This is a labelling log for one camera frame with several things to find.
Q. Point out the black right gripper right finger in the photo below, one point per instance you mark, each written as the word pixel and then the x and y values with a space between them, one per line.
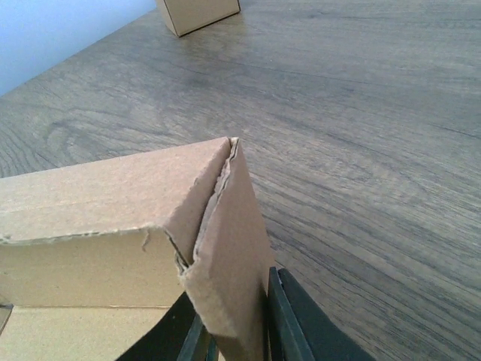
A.
pixel 299 329

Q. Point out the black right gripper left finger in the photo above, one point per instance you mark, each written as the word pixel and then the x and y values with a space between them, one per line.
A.
pixel 179 335

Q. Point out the folded small cardboard box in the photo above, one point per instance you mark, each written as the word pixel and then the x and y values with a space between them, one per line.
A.
pixel 185 16

